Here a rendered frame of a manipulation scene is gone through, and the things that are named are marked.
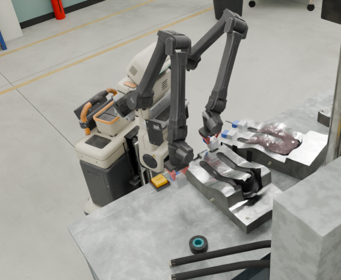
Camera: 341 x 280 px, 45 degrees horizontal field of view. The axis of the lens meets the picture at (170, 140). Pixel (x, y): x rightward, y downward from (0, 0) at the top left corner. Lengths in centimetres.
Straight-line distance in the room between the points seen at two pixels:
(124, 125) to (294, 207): 165
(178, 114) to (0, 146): 281
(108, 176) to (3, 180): 154
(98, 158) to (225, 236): 94
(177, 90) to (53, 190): 204
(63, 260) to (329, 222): 224
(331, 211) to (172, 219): 102
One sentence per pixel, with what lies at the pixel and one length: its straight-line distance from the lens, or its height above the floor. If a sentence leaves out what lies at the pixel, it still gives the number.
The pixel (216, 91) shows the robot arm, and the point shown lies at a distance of 196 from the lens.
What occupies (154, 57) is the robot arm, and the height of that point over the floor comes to 147.
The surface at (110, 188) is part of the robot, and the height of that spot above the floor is 54.
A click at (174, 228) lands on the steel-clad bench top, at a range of 193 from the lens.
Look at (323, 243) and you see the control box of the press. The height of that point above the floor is 144.
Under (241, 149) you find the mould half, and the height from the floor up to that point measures 85.
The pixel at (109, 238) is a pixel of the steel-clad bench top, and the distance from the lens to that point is 195.
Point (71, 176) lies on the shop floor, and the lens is 362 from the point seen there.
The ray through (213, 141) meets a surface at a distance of 212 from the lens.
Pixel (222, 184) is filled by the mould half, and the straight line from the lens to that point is 192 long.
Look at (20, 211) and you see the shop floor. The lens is 350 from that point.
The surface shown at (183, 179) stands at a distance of 193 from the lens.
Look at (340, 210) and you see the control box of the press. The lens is 109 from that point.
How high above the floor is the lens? 225
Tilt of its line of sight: 37 degrees down
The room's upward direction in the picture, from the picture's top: 9 degrees counter-clockwise
